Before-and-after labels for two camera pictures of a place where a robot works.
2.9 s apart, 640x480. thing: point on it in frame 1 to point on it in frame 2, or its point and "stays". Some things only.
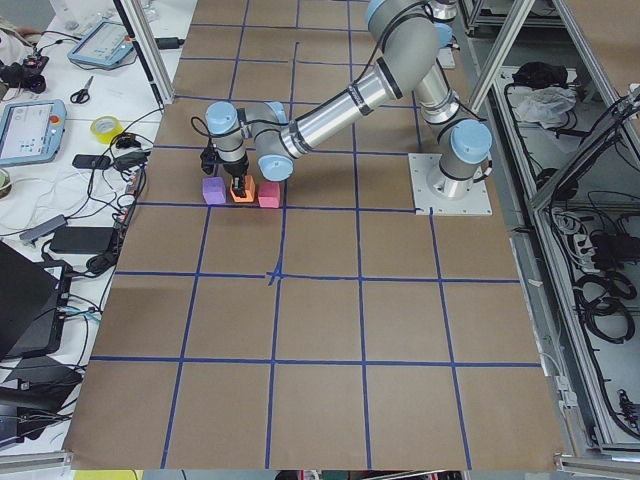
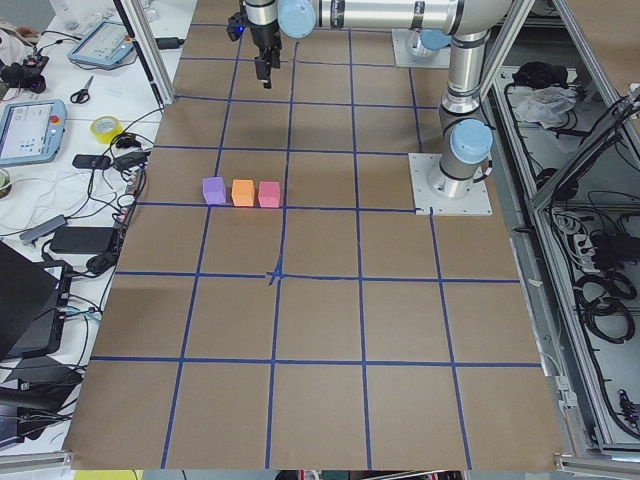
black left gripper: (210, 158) to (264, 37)
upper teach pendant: (103, 45) stays
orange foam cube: (250, 188) stays
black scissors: (82, 96) stays
